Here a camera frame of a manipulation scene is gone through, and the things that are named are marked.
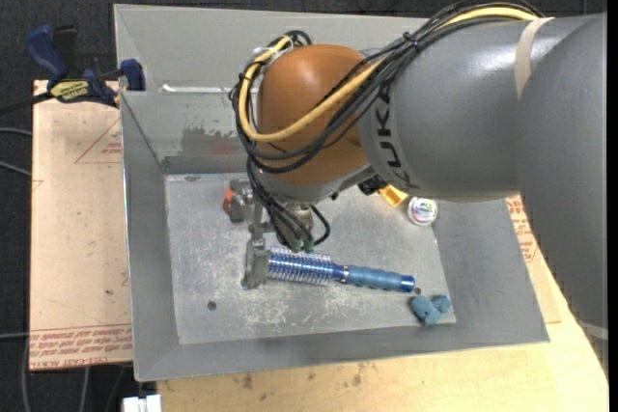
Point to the teal toy animal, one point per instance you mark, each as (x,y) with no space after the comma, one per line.
(429,308)

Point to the brown cardboard board, red print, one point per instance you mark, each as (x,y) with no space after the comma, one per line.
(77,217)

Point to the red-orange small thing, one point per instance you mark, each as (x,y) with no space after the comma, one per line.
(227,200)

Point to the grey metal bin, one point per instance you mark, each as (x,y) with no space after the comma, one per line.
(203,304)

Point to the blue round hairbrush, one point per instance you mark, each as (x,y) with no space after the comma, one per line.
(338,274)

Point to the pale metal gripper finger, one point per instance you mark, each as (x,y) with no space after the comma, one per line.
(261,267)
(248,267)

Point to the clear round glass thing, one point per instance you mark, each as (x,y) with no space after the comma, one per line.
(423,210)

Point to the black cylinder on white bracket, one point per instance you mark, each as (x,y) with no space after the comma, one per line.
(371,186)

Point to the yellow flat thing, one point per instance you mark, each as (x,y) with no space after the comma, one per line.
(393,197)

